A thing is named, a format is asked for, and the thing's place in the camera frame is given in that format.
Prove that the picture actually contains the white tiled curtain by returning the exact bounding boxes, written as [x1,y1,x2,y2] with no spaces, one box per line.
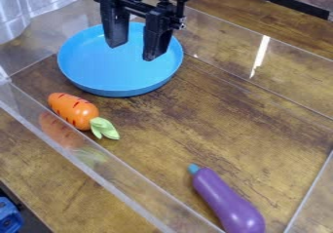
[0,0,77,45]

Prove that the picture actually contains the orange toy carrot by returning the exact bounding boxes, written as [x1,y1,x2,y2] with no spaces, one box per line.
[48,93,120,140]

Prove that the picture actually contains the clear acrylic enclosure wall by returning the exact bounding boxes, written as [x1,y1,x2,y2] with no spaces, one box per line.
[0,0,333,233]

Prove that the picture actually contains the blue round plate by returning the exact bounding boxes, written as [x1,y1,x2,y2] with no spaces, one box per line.
[57,22,183,97]

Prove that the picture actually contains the blue object at corner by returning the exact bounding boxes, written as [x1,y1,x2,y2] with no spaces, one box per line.
[0,197,24,233]

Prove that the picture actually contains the purple toy eggplant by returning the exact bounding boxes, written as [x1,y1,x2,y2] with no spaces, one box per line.
[189,164,265,233]

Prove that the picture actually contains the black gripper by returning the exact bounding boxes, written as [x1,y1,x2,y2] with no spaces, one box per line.
[93,0,189,61]

